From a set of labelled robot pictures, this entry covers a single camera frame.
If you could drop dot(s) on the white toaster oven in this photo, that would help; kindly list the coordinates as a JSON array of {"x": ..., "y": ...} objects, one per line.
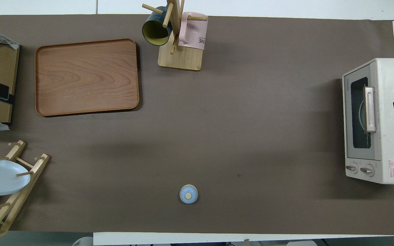
[{"x": 393, "y": 143}]

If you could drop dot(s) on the wooden dish rack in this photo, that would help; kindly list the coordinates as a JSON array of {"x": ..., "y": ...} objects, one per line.
[{"x": 15, "y": 200}]

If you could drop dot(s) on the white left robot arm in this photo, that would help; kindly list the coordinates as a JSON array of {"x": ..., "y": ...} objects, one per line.
[{"x": 82, "y": 242}]

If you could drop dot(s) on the brown table mat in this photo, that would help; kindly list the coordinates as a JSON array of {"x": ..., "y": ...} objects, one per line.
[{"x": 238, "y": 136}]

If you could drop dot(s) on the dark blue mug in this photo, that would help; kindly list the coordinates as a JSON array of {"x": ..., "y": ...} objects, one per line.
[{"x": 154, "y": 30}]

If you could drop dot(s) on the wooden serving tray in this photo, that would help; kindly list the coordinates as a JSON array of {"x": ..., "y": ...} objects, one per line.
[{"x": 86, "y": 77}]

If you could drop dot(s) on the pink mug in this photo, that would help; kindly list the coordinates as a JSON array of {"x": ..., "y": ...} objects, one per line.
[{"x": 193, "y": 32}]

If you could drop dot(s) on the blue bell with knob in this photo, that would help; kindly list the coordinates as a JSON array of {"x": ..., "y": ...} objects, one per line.
[{"x": 188, "y": 194}]

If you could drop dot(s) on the wooden mug tree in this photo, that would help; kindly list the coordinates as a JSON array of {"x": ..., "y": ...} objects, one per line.
[{"x": 183, "y": 59}]

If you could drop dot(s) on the oven control knob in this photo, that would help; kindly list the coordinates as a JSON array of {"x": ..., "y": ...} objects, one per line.
[
  {"x": 367, "y": 170},
  {"x": 351, "y": 168}
]

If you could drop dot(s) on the teal plate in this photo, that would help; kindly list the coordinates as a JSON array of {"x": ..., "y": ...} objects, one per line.
[{"x": 361, "y": 116}]

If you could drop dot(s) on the glass oven door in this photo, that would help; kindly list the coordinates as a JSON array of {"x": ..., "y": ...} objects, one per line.
[{"x": 352, "y": 112}]

